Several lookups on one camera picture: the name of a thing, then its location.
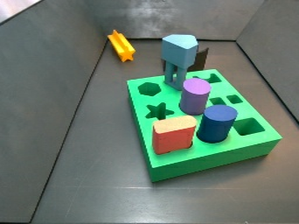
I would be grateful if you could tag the yellow star prism block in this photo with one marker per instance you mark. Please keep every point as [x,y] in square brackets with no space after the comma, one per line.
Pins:
[121,46]

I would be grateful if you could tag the black fixture block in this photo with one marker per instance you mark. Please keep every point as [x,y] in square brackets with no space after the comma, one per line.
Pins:
[198,60]

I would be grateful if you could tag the green shape sorter base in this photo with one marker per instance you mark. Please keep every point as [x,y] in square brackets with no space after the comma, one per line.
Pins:
[250,137]

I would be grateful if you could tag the red rounded rectangle block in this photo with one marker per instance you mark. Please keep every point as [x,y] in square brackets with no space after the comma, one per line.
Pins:
[172,134]

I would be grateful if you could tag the purple cylinder block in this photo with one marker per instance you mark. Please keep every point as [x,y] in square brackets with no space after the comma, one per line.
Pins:
[194,92]

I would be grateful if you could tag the dark blue cylinder block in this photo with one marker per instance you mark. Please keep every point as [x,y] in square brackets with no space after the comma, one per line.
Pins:
[214,123]

